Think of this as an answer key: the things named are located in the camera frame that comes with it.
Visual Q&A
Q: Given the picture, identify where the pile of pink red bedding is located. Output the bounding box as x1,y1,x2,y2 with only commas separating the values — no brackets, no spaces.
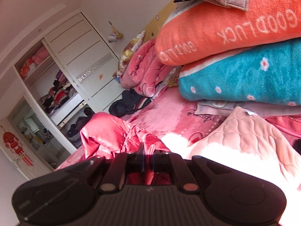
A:
19,45,51,81

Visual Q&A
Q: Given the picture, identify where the white wardrobe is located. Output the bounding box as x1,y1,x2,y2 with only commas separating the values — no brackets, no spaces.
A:
14,11,123,150

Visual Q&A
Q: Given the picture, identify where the black jacket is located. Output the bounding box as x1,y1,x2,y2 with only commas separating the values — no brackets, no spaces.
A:
108,88,151,118

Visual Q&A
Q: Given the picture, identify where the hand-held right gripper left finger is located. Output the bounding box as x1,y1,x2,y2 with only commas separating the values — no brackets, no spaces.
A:
81,142,145,192

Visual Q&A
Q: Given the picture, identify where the red knot door hanging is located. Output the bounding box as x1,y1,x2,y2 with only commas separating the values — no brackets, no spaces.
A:
2,131,34,168

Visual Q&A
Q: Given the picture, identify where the red puffer jacket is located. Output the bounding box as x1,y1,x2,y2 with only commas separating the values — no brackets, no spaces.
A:
79,112,173,185

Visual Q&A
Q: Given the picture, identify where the teal flowered blanket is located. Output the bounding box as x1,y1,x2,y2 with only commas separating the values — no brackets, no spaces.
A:
178,38,301,107

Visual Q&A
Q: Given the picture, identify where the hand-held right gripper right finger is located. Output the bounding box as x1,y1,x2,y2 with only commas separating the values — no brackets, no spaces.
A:
144,152,220,192

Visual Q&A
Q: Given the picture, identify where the hanging wall ornament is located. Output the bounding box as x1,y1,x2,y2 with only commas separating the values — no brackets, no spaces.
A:
107,20,123,43

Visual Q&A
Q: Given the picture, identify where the orange lettered blanket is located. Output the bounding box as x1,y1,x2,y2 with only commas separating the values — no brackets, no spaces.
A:
154,0,301,66

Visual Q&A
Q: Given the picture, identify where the pink printed bed blanket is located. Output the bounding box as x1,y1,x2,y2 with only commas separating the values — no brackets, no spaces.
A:
55,87,301,177

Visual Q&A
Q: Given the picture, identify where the floral patterned bedding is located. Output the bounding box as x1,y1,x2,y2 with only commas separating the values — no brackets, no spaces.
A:
162,65,187,89

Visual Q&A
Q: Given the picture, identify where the light pink quilted garment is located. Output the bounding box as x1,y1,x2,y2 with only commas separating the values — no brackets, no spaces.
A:
186,106,301,193

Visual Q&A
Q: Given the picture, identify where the pile of folded mixed clothes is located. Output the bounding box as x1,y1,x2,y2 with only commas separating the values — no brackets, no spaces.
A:
38,69,80,115

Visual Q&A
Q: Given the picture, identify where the pink folded quilt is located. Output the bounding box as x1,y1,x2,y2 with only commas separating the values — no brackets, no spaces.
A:
119,38,184,98

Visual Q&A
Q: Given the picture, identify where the pile of dark clothes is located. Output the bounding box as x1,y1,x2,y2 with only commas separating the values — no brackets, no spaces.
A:
66,107,95,147

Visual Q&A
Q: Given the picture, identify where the grey folded cloth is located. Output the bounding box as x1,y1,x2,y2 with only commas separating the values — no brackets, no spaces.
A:
195,99,301,118

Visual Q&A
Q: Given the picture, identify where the floral pillow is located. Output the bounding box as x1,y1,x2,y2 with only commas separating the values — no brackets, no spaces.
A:
117,30,147,79

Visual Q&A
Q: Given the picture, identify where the white door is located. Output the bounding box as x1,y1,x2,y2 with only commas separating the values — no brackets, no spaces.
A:
0,117,54,181

